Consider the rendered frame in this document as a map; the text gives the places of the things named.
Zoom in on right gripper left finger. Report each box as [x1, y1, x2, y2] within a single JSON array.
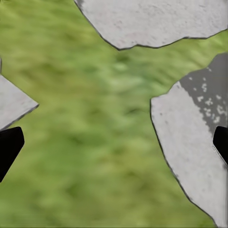
[[0, 126, 25, 183]]

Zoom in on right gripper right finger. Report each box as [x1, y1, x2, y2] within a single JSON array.
[[213, 126, 228, 164]]

